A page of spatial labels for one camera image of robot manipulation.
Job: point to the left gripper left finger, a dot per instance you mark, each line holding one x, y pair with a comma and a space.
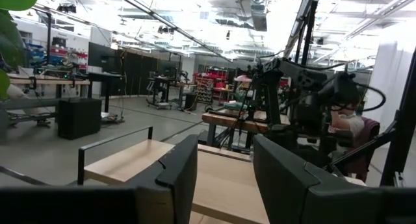
175, 191

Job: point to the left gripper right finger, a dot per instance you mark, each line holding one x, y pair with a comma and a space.
286, 191

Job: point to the wooden shelf black metal frame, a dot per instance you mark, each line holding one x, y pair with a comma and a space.
130, 162

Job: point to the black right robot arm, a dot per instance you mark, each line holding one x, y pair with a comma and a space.
292, 73

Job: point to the red parts shelf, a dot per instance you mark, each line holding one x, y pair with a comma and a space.
214, 84

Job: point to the wooden workbench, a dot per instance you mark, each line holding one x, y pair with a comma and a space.
227, 120
48, 82

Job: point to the person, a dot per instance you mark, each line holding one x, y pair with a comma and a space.
344, 123

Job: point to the black workstation desk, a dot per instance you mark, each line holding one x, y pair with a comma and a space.
162, 84

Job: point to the black floor cabinet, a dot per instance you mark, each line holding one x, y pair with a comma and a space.
79, 118

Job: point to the black monitor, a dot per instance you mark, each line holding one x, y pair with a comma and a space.
100, 56

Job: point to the storage bin rack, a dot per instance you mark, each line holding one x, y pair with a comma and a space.
58, 52

